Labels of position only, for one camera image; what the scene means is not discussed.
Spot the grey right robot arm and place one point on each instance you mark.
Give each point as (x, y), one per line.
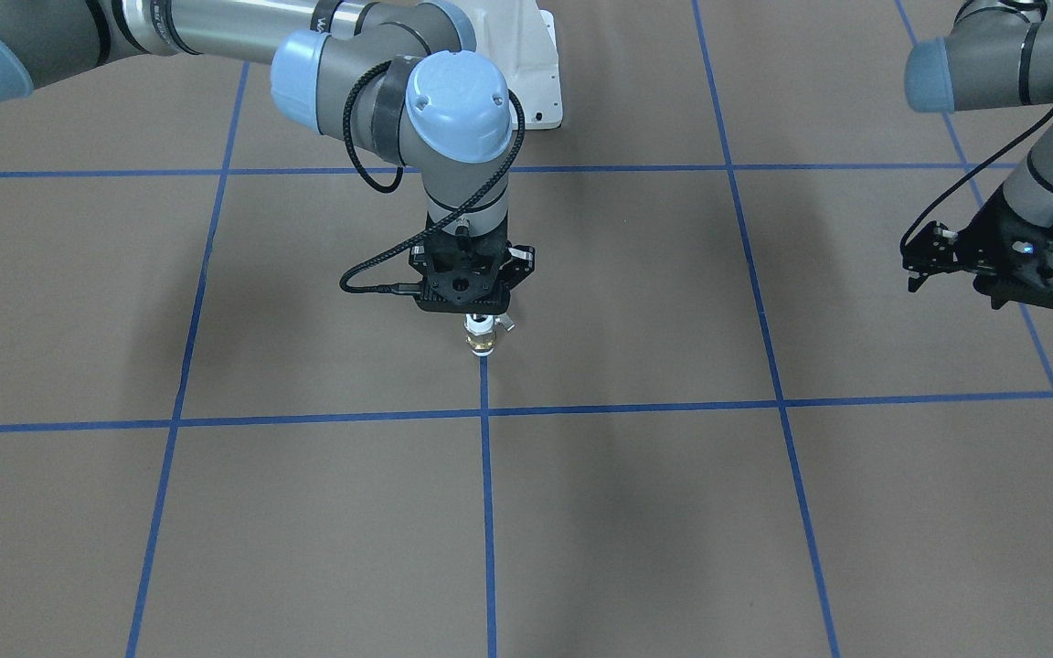
(403, 82)

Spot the white PPR brass valve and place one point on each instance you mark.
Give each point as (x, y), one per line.
(481, 331)

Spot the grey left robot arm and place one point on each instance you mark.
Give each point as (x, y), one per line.
(999, 54)

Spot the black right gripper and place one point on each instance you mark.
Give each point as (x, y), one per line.
(522, 259)

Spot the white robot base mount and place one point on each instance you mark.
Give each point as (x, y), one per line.
(520, 38)

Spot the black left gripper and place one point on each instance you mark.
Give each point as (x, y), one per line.
(981, 234)

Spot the brown table mat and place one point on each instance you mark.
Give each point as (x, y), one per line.
(722, 426)

